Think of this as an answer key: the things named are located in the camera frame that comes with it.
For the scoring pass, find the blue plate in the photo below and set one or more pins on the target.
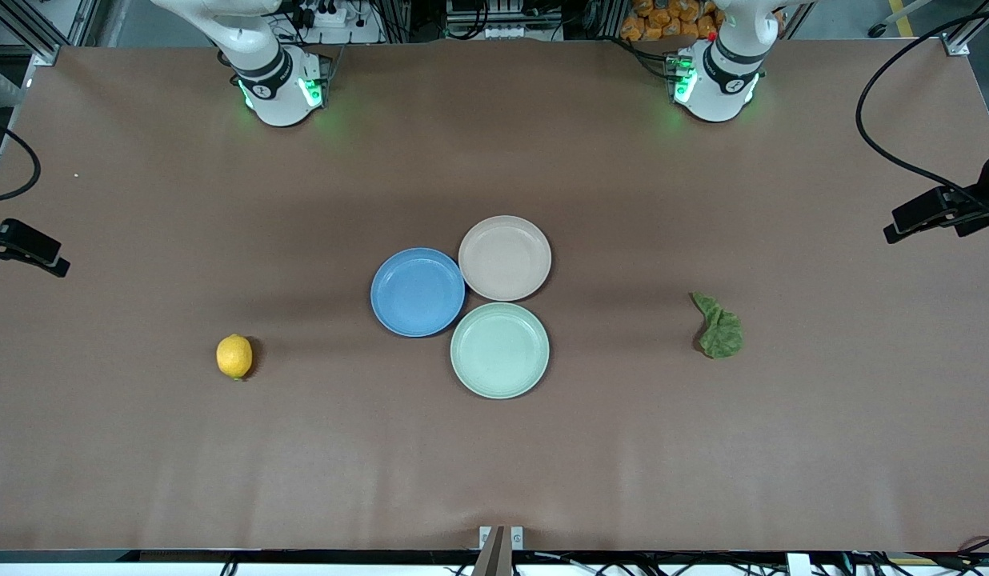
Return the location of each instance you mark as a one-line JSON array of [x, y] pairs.
[[417, 292]]

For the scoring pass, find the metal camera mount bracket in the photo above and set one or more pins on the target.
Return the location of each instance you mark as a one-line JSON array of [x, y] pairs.
[[500, 544]]

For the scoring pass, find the bag of oranges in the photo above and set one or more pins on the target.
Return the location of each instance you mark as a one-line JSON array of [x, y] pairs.
[[662, 20]]

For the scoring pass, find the pale green plate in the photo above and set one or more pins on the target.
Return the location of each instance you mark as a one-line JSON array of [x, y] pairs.
[[499, 350]]

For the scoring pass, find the yellow lemon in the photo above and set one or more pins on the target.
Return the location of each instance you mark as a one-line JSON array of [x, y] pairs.
[[234, 356]]

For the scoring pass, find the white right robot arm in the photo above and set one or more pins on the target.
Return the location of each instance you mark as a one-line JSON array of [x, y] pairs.
[[274, 76]]

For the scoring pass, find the white power strip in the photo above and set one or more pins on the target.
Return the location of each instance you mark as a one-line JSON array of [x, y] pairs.
[[322, 14]]

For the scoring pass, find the brown paper table cover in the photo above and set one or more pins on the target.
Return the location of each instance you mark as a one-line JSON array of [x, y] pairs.
[[494, 464]]

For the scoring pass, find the green lettuce leaf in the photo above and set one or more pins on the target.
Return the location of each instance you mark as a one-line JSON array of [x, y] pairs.
[[720, 332]]

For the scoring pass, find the aluminium frame profile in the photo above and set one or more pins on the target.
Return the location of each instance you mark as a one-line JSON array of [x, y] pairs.
[[26, 28], [974, 32]]

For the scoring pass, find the beige plate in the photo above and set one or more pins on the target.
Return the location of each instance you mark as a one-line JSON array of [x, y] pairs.
[[505, 258]]

